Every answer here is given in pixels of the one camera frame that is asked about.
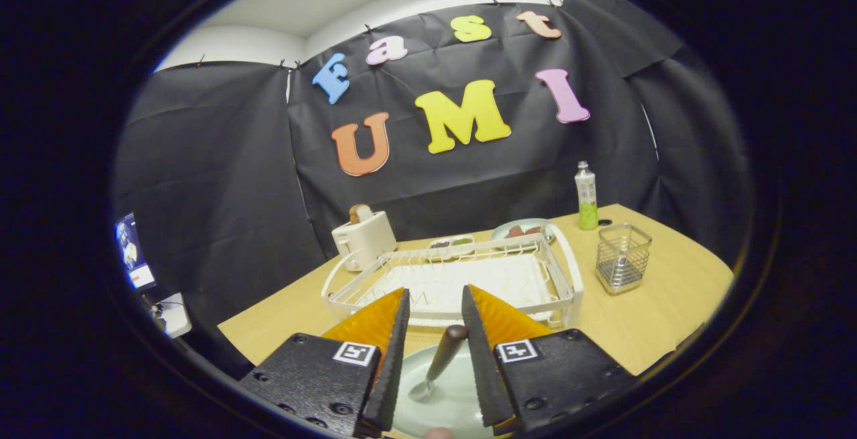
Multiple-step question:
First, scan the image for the green label drink bottle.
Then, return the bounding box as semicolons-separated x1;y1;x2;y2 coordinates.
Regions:
574;161;599;231

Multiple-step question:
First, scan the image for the pale green plate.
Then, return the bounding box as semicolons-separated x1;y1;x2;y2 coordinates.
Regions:
392;342;496;439

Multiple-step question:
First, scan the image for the brown-handled metal spoon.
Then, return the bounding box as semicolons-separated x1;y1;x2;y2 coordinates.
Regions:
408;325;469;402

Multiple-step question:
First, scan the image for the small white sauce dish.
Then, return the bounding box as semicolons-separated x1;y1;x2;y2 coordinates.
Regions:
427;234;477;256

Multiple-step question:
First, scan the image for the white box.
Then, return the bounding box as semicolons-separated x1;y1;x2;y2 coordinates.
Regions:
151;292;193;339

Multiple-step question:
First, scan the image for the computer monitor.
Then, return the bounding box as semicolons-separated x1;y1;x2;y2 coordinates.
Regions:
114;213;158;291

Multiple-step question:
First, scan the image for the round dish with food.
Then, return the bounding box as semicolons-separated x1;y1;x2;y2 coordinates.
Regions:
491;217;556;244

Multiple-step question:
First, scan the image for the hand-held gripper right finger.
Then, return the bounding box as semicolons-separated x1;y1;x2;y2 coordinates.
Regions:
461;284;638;436

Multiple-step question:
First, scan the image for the white wire dish rack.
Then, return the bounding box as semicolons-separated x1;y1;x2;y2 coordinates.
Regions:
321;222;585;329

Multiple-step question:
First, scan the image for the black backdrop cloth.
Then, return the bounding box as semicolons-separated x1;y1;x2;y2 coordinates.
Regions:
110;0;754;379

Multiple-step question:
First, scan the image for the white toaster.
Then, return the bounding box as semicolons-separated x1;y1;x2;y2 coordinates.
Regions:
331;210;398;272

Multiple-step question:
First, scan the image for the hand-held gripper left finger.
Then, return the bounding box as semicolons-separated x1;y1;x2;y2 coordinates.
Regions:
238;287;411;438

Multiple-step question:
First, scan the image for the metal wire basket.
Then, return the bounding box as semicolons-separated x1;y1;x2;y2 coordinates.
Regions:
595;223;653;295

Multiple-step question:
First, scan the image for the white power cable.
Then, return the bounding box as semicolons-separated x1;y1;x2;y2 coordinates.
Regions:
323;255;356;306

